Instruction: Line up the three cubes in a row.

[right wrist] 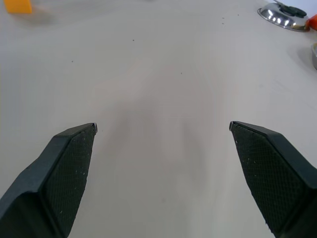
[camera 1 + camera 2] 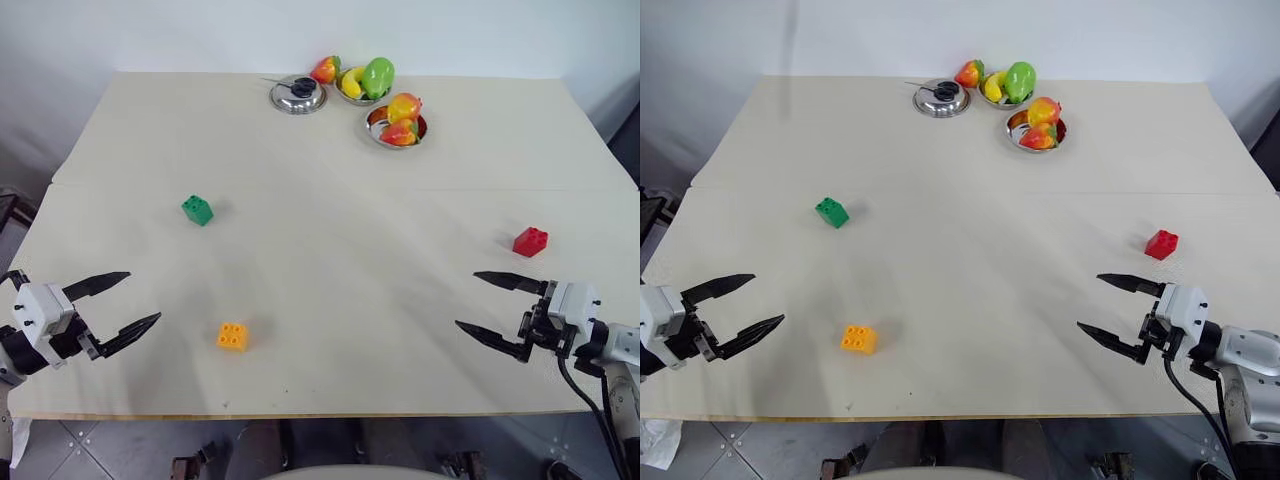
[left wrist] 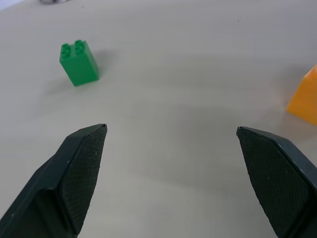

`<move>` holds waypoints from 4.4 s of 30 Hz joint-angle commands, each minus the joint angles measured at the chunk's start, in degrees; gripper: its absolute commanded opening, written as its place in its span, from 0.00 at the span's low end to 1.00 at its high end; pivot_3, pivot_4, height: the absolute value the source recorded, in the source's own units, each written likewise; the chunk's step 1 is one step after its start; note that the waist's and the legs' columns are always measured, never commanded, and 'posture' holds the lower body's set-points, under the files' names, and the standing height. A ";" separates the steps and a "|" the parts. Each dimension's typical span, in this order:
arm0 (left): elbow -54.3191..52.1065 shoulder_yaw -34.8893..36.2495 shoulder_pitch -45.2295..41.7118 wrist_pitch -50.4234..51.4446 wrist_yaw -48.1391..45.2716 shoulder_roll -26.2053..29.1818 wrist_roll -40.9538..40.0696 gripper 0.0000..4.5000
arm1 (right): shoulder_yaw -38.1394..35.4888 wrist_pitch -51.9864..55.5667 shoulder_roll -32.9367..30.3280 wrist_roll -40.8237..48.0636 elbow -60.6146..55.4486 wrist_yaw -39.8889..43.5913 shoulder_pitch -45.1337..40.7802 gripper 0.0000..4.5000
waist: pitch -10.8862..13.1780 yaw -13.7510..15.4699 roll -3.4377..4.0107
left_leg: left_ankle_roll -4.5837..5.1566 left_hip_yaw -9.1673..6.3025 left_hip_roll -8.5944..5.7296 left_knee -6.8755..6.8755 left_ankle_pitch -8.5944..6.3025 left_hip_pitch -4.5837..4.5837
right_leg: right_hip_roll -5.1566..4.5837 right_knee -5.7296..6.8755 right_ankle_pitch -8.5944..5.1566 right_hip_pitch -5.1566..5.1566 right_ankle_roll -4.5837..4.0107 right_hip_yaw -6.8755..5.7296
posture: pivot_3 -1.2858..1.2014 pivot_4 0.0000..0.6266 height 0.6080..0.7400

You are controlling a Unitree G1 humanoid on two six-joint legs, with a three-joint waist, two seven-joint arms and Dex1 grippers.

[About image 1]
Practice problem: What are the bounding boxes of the dark object in bowl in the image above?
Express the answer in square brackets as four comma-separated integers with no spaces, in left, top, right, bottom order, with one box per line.
[274,0,308,17]

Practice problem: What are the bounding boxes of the shiny steel bowl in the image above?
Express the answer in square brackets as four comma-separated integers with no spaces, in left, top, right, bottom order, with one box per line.
[257,3,311,33]

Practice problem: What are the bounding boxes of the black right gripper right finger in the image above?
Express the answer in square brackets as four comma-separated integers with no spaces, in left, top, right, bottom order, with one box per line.
[229,120,317,238]

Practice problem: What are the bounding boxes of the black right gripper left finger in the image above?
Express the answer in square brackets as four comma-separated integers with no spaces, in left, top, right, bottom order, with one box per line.
[0,122,98,238]

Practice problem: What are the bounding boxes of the orange-red object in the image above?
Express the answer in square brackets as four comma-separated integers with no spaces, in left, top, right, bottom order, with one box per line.
[305,13,317,32]

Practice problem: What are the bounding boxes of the grey metal container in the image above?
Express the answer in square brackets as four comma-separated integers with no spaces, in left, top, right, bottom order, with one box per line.
[311,42,317,71]

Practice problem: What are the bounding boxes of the yellow block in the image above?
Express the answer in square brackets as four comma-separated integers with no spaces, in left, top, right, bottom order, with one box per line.
[4,0,33,14]

